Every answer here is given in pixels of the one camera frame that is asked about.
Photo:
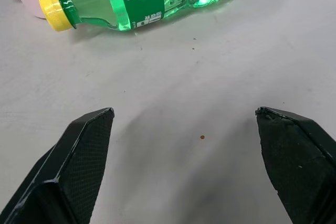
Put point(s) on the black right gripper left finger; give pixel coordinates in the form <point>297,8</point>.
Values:
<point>78,161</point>

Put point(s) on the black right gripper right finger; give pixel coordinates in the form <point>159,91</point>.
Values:
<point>291,161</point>

